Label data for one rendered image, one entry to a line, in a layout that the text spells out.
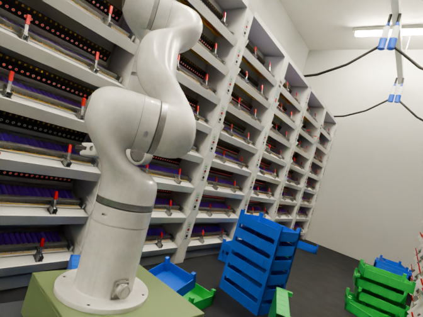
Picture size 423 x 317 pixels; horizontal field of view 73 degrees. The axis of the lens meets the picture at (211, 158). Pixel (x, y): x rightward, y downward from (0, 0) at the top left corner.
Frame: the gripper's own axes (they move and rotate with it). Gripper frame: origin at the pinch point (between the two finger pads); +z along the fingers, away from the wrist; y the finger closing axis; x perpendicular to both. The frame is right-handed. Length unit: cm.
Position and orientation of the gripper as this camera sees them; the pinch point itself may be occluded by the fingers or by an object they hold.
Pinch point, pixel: (84, 150)
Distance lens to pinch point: 123.9
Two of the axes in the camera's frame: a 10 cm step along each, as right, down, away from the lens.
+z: -8.2, -0.5, 5.8
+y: 5.6, 1.7, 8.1
